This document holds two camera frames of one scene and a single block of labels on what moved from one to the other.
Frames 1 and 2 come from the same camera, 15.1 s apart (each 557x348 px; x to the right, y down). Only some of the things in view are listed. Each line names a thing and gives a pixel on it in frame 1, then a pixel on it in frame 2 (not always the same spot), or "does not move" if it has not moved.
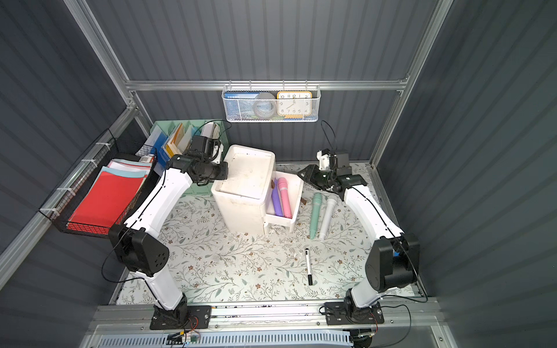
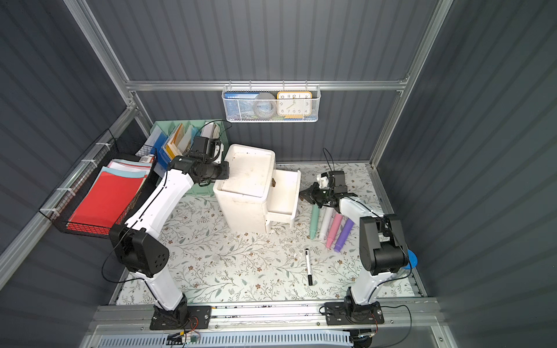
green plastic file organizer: [174, 138] does not move
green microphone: [316, 204] does not move
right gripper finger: [311, 173] → [312, 194]
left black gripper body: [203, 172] does not move
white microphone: [331, 204] does not move
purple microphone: [276, 199] → [344, 235]
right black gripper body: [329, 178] → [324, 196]
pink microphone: [283, 188] → [335, 223]
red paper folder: [106, 202] does not move
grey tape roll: [265, 104] does not move
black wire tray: [101, 194] does not move
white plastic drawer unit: [244, 196] does not move
